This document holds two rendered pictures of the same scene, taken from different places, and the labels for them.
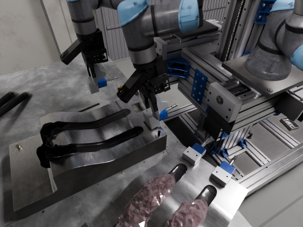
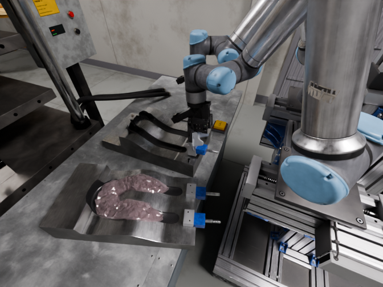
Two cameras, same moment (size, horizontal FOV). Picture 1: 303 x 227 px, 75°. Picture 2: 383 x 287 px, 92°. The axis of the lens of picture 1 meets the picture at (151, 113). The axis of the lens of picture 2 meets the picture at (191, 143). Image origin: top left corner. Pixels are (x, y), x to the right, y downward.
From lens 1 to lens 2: 0.45 m
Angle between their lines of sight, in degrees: 35
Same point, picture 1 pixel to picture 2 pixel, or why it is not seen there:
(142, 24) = (189, 73)
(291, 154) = not seen: outside the picture
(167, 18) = (202, 76)
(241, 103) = (253, 185)
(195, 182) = (173, 205)
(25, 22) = not seen: hidden behind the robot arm
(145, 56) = (190, 97)
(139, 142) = (174, 155)
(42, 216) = (110, 153)
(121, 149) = (162, 152)
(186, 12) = (212, 78)
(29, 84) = (177, 89)
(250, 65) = not seen: hidden behind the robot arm
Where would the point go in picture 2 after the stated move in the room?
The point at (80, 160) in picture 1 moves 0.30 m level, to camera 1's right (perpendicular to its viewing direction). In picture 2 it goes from (135, 138) to (172, 181)
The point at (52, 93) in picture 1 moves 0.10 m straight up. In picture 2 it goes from (180, 101) to (180, 87)
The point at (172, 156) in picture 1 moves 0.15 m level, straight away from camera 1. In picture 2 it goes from (182, 181) to (212, 168)
